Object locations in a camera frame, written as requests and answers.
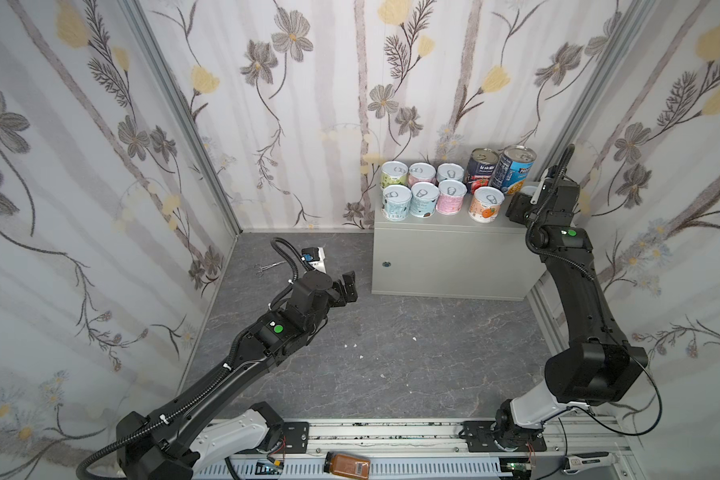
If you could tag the red dark label can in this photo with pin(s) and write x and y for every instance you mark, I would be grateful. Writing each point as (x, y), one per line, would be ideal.
(480, 168)

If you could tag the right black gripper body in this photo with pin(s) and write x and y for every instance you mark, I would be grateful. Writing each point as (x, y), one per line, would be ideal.
(521, 207)

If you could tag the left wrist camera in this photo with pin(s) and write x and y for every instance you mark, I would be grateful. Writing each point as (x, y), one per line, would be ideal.
(315, 257)

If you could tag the pink label can front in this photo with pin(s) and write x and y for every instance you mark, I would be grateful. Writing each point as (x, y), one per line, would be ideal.
(421, 172)

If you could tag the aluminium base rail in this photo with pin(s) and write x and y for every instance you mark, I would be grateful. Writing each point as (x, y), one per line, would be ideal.
(434, 448)

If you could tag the grey metal cabinet box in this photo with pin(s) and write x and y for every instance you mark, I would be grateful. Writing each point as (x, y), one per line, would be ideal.
(453, 257)

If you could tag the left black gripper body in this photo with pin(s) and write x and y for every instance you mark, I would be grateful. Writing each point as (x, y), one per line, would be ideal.
(341, 289)

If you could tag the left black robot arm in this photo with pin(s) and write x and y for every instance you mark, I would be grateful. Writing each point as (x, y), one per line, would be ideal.
(166, 443)

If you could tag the pink label can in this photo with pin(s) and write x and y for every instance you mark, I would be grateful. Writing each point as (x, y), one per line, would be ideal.
(421, 172)
(451, 197)

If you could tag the orange label can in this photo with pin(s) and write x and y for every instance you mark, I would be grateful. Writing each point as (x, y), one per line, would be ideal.
(485, 205)

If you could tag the orange brown bottle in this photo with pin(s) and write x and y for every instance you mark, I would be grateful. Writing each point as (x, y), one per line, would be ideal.
(347, 466)

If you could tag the blue label can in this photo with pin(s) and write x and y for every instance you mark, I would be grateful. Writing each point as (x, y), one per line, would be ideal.
(513, 166)

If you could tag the white handled tool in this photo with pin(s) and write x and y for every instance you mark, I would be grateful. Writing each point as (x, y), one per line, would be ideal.
(578, 463)

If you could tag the pink label can back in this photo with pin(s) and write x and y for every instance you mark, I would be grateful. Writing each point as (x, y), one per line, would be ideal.
(451, 197)

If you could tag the teal can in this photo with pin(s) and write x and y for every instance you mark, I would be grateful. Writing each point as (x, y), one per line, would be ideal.
(424, 196)
(450, 171)
(396, 202)

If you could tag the green label can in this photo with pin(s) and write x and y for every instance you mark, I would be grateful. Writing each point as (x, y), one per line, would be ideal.
(393, 173)

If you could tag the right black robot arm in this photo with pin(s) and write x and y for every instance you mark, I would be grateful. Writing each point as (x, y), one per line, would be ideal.
(600, 365)

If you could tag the yellow label can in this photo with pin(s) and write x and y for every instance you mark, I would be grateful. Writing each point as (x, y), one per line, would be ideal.
(528, 190)

